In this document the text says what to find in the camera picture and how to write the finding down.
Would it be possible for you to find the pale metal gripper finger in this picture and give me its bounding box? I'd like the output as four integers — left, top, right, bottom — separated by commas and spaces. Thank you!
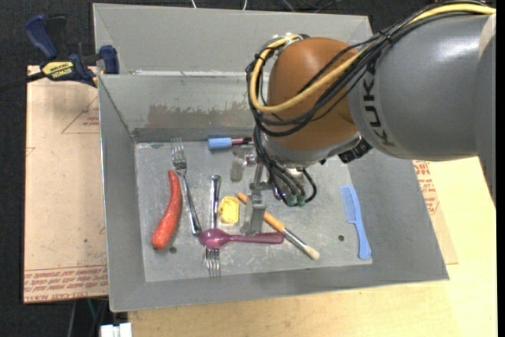
239, 193, 270, 237
230, 148, 256, 182

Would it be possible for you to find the small yellow tag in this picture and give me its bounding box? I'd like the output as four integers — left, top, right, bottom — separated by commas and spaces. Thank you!
217, 196, 241, 226

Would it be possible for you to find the purple plastic spoon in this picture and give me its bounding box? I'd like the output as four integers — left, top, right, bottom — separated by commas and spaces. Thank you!
197, 228, 286, 249

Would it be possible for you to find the silver metal fork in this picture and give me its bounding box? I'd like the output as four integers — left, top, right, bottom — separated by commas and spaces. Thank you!
202, 174, 223, 279
170, 137, 204, 237

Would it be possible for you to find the grey metal bin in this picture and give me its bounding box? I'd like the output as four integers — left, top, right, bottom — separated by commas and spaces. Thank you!
92, 2, 450, 313

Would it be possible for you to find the blue plastic comb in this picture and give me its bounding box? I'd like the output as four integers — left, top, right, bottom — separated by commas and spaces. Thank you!
339, 185, 372, 260

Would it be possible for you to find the orange-red toy chili pepper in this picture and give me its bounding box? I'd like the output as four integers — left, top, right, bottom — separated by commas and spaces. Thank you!
151, 169, 185, 251

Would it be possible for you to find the brown cardboard board, red print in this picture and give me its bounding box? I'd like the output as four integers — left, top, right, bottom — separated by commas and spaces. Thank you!
23, 65, 458, 304

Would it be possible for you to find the orange-handled paintbrush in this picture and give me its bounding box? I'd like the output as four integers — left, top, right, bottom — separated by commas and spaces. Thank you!
237, 191, 321, 261

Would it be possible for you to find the blue-handled small tool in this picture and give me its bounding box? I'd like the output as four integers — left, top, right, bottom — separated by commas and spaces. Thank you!
207, 134, 254, 151

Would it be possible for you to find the black cylinder on white bracket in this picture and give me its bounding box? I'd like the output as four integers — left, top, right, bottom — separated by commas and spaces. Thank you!
327, 136, 374, 166

